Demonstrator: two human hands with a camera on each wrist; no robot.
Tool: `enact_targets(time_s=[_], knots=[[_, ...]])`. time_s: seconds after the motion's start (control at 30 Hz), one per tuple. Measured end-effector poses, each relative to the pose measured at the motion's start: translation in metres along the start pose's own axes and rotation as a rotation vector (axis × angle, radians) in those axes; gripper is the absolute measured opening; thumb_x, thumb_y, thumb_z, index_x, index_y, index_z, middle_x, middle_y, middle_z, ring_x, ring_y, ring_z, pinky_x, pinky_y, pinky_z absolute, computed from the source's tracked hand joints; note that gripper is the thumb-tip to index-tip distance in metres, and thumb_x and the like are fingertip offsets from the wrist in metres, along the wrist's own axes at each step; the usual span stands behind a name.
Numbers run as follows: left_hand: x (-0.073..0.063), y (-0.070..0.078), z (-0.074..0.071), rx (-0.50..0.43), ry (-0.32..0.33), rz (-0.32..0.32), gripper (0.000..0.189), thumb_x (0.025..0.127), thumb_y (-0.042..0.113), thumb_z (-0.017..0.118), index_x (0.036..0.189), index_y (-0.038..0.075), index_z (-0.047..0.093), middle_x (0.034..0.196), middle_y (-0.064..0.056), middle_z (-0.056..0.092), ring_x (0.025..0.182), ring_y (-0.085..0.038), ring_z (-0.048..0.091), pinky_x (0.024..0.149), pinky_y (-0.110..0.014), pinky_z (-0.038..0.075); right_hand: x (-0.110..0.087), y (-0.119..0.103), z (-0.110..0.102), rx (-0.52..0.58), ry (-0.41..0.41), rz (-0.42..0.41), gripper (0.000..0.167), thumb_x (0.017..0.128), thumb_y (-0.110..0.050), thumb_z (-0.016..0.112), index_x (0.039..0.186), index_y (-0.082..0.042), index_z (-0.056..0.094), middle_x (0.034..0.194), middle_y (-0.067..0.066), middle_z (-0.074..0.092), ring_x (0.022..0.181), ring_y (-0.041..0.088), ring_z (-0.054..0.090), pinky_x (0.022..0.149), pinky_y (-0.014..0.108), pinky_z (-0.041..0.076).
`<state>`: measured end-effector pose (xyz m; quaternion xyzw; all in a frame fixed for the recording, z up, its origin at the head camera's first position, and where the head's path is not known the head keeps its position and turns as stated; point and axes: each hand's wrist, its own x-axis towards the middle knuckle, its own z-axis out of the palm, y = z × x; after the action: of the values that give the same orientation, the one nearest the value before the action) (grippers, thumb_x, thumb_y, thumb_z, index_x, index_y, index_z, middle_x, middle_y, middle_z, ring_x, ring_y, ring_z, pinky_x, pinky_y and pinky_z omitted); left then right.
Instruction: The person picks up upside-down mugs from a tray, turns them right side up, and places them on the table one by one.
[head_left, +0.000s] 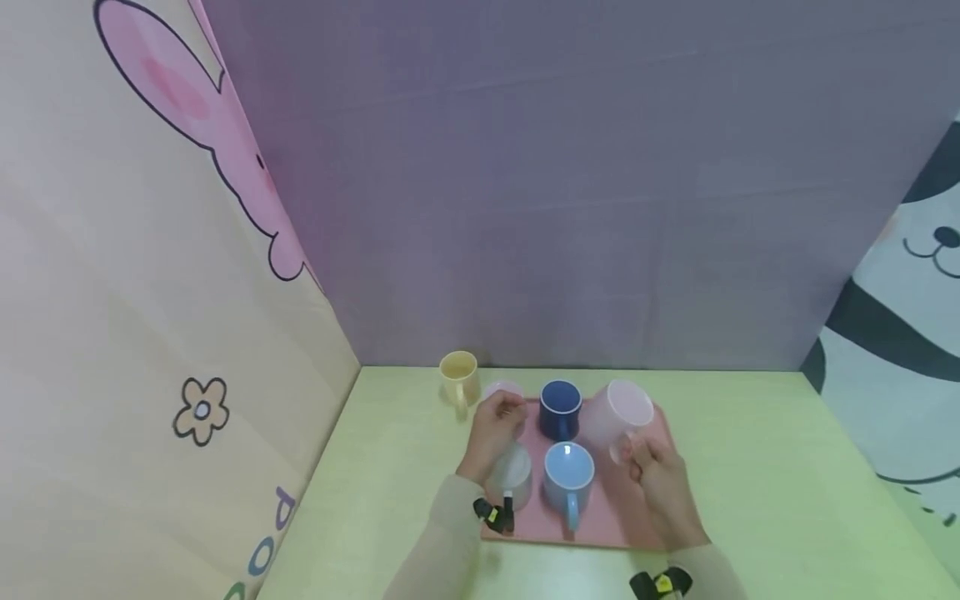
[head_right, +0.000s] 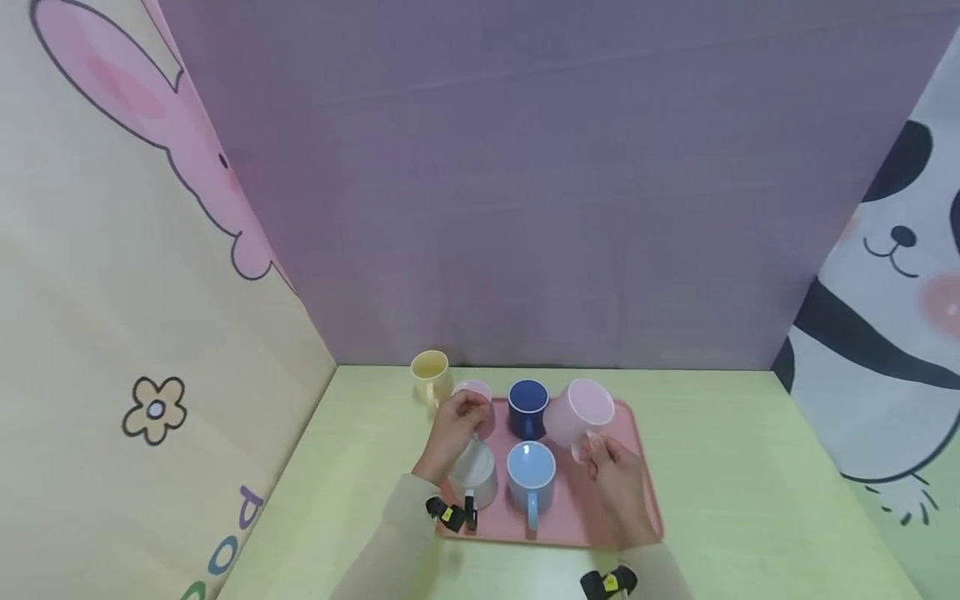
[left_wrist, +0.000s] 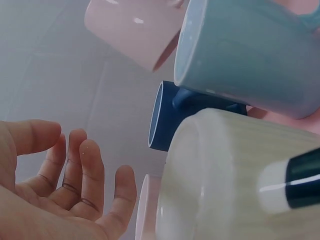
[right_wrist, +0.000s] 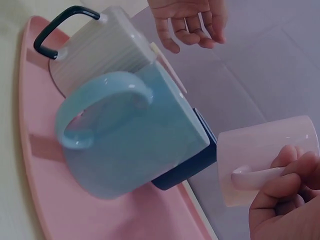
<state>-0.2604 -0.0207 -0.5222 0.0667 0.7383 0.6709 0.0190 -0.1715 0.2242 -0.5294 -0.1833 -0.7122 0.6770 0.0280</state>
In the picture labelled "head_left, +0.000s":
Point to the person's left hand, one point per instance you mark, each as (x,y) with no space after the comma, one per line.
(487,437)

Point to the person's right hand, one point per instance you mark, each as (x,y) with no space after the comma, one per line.
(667,496)

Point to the person's left fingers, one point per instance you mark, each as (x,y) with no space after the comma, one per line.
(510,410)

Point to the person's right fingers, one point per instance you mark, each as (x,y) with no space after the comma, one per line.
(641,454)

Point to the small pale pink mug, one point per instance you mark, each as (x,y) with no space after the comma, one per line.
(501,388)

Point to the large light pink mug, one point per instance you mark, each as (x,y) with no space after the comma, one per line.
(616,412)

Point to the person's right forearm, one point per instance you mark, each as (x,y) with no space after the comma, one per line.
(712,571)

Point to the person's left forearm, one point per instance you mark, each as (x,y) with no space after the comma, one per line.
(442,542)

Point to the dark blue mug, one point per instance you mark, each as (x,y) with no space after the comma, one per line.
(559,412)

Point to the pale yellow mug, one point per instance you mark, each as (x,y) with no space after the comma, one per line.
(457,377)

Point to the pink rectangular tray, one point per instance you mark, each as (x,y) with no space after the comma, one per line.
(611,512)

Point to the white mug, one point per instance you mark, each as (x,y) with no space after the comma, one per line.
(516,477)

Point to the light blue mug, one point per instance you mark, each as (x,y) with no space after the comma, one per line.
(568,479)

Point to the black wrist band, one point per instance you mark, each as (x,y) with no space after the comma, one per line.
(660,583)
(495,515)

